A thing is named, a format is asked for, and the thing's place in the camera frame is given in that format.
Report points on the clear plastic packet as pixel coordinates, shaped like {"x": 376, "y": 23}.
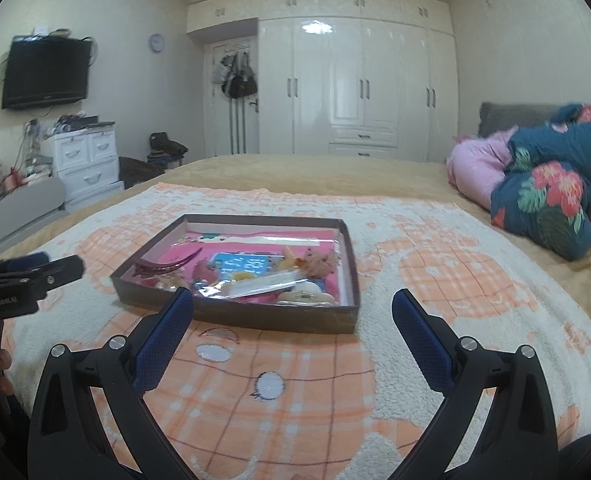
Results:
{"x": 268, "y": 285}

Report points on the black wall television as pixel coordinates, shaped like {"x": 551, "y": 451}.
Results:
{"x": 45, "y": 72}

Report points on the small amber glass bottle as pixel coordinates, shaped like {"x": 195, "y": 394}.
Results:
{"x": 295, "y": 257}

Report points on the round wall clock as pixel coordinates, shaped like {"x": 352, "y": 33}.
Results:
{"x": 157, "y": 42}

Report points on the person's left hand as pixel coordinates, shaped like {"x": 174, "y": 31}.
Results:
{"x": 2, "y": 360}

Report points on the pile of dark clothes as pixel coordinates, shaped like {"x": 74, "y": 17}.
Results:
{"x": 168, "y": 147}

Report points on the white router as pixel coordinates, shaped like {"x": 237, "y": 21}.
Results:
{"x": 42, "y": 31}

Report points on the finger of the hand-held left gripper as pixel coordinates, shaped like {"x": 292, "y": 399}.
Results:
{"x": 25, "y": 261}
{"x": 60, "y": 271}

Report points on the dark brown cloth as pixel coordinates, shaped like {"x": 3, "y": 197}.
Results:
{"x": 138, "y": 172}

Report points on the black set-top box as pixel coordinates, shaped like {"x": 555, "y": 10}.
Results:
{"x": 77, "y": 121}

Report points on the blue floral quilt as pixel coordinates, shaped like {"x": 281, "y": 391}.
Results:
{"x": 550, "y": 195}

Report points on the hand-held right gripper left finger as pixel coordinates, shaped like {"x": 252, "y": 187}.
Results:
{"x": 163, "y": 340}

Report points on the bed with yellow sheet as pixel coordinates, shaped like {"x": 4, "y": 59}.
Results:
{"x": 325, "y": 175}

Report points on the hanging dark bags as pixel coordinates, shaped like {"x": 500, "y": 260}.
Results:
{"x": 240, "y": 82}

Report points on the cream hair claw clip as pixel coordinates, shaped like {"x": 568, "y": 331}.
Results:
{"x": 305, "y": 297}

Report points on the white plastic drawer cabinet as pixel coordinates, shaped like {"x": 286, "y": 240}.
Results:
{"x": 87, "y": 165}

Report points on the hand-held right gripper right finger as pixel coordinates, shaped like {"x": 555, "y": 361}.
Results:
{"x": 423, "y": 340}

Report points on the grey padded headboard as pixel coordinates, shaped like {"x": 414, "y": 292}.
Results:
{"x": 515, "y": 115}

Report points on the pink book with blue label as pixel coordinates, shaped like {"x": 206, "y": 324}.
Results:
{"x": 240, "y": 262}

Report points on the brown cardboard box tray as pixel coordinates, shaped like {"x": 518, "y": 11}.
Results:
{"x": 275, "y": 319}

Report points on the white glossy wardrobe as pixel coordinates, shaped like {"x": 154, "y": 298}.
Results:
{"x": 345, "y": 85}

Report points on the pink quilt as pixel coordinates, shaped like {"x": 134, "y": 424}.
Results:
{"x": 475, "y": 170}

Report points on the orange plaid fleece blanket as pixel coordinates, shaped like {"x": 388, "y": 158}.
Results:
{"x": 425, "y": 270}

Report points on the dark red hair clip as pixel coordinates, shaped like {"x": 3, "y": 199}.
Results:
{"x": 168, "y": 264}

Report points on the grey sofa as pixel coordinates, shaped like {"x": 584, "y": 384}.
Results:
{"x": 20, "y": 205}

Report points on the white room door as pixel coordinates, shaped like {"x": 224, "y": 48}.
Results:
{"x": 220, "y": 130}

